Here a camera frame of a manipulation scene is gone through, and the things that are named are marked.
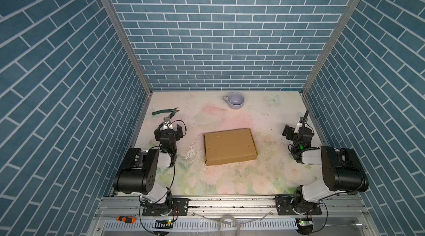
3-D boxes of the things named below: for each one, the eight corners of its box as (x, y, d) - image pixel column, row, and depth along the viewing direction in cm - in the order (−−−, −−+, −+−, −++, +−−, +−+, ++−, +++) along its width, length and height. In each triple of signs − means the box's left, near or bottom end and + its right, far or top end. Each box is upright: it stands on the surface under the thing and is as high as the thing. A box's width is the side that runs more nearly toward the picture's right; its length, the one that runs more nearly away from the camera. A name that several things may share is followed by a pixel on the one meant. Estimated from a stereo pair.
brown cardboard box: (205, 166, 87) (205, 163, 83) (203, 137, 99) (202, 133, 95) (256, 159, 90) (258, 156, 86) (248, 132, 101) (249, 127, 97)
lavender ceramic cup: (233, 114, 110) (233, 108, 105) (223, 102, 116) (223, 96, 111) (247, 106, 114) (248, 100, 109) (236, 96, 121) (237, 89, 116)
